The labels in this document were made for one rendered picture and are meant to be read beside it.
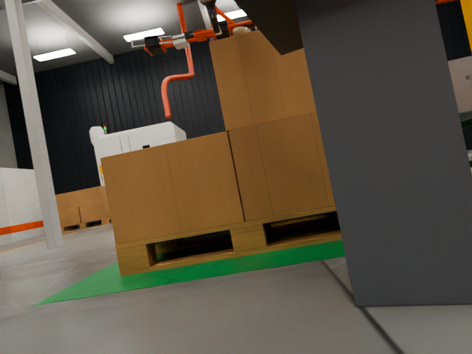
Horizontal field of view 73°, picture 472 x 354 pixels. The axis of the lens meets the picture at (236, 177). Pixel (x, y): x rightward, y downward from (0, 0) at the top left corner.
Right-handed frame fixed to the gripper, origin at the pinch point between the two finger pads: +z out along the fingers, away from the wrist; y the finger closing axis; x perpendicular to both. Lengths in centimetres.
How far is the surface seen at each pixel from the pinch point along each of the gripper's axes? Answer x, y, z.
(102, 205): -379, 55, 556
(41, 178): -244, 23, 194
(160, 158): -36, 58, -6
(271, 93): 17.7, 41.0, -6.2
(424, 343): 28, 108, -88
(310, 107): 32, 51, -6
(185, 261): -34, 105, -6
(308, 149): 28, 68, -6
